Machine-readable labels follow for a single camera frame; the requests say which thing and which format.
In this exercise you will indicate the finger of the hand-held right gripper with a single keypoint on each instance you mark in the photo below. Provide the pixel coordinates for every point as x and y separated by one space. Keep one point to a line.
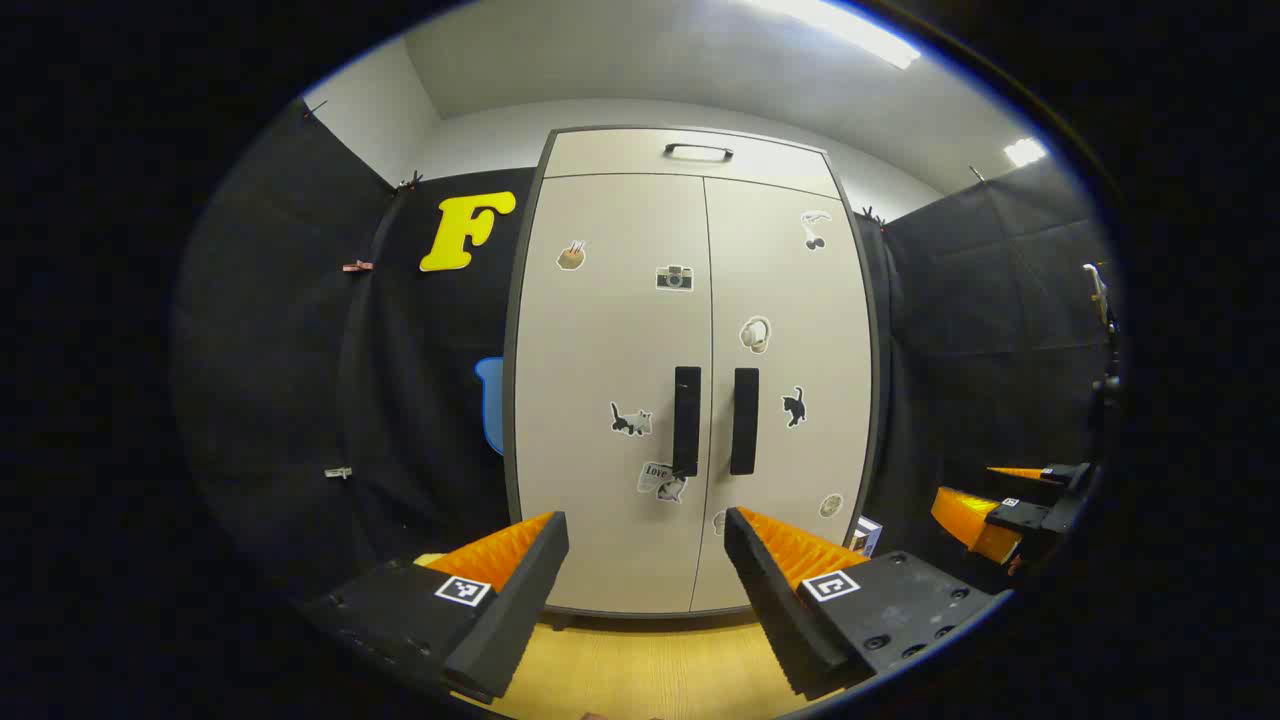
1020 516
1060 473

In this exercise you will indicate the beige double-door shoe cabinet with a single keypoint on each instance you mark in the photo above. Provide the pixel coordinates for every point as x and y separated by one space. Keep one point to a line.
510 420

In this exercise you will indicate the small white black box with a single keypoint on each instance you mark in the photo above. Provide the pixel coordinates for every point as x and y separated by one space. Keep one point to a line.
866 535

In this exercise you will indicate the beige cabinet drawer front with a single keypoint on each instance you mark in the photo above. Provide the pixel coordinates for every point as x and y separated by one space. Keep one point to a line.
620 155

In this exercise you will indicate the small ceiling light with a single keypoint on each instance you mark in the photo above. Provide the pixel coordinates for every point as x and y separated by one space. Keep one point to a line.
1025 152

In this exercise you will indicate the black backdrop cloth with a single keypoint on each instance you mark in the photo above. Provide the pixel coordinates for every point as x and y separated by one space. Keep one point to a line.
300 350

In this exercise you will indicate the white curved rod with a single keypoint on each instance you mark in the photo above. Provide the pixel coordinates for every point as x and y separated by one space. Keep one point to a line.
1098 290

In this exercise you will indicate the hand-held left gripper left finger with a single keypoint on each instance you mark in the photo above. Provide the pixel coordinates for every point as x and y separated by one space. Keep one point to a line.
520 590

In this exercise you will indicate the beige shoe cabinet door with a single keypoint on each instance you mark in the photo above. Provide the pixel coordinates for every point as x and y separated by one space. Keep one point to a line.
810 300
600 340

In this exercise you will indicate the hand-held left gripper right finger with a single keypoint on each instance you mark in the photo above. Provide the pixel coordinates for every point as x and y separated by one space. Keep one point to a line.
775 590

